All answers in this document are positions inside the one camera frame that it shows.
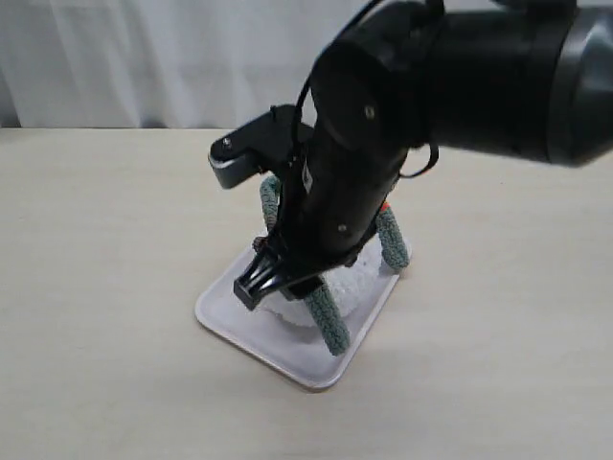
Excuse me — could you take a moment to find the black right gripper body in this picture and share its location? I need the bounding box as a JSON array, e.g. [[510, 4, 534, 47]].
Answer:
[[272, 2, 445, 283]]

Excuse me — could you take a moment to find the green knitted scarf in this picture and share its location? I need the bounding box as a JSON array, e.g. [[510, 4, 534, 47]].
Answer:
[[259, 175, 411, 357]]

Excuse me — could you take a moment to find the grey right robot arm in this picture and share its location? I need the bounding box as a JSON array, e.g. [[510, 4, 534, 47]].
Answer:
[[234, 1, 612, 309]]

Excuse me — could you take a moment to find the white plush snowman toy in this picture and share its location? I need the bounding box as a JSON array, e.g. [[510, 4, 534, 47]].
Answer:
[[259, 234, 396, 328]]

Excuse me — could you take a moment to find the white rectangular tray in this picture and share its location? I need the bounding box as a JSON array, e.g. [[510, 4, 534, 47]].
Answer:
[[194, 246, 399, 392]]

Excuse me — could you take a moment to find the white backdrop curtain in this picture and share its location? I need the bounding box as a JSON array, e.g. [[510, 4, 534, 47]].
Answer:
[[1, 1, 361, 128]]

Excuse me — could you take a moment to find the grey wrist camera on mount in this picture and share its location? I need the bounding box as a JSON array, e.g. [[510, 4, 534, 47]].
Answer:
[[208, 104, 296, 190]]

